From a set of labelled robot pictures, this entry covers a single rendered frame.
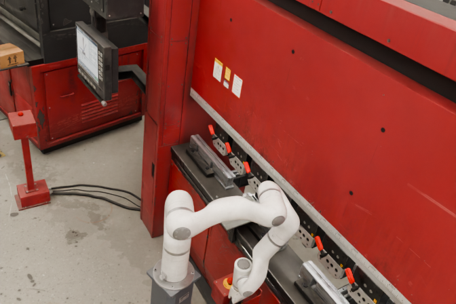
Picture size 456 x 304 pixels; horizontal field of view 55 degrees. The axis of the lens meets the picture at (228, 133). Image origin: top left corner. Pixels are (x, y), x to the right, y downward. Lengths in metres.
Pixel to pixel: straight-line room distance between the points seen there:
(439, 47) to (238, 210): 0.95
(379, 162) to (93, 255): 2.39
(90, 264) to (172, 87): 1.46
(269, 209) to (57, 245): 2.18
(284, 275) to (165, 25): 1.53
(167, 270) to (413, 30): 1.37
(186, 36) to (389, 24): 1.43
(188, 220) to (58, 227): 2.12
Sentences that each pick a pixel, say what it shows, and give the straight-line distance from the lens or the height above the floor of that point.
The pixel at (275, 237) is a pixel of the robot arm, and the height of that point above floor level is 1.25.
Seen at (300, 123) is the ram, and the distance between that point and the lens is 2.03.
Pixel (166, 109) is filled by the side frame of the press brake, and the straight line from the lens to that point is 2.90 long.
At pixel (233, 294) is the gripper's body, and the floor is 0.86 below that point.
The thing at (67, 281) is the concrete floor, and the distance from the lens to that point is 3.41.
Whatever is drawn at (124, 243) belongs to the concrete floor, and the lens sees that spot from 3.60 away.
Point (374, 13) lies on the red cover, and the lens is 1.67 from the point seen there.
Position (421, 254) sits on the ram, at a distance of 1.77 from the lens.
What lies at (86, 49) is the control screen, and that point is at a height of 1.48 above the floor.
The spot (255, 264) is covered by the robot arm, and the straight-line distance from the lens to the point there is 2.06.
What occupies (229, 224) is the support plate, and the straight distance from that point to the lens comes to 2.37.
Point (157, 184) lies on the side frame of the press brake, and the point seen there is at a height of 0.55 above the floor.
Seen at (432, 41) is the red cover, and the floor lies 2.24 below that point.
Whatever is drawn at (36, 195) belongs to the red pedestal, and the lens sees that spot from 3.91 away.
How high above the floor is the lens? 2.65
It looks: 32 degrees down
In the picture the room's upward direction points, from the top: 9 degrees clockwise
